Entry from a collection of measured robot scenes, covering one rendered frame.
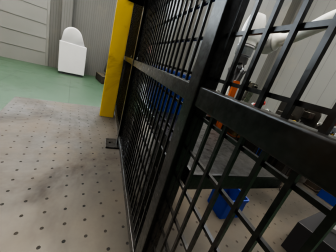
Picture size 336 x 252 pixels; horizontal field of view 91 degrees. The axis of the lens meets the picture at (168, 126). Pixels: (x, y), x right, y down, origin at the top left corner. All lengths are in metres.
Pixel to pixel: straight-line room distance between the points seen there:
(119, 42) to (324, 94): 3.77
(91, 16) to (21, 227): 7.42
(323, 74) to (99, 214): 4.23
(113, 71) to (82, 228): 0.96
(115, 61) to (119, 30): 0.19
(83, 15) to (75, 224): 7.41
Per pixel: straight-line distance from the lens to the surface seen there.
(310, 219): 0.85
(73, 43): 6.73
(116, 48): 1.25
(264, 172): 0.39
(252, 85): 0.94
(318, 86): 4.31
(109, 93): 1.29
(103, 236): 0.57
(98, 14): 7.76
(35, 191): 0.69
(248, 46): 1.05
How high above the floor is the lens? 1.17
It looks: 19 degrees down
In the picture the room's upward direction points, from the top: 17 degrees clockwise
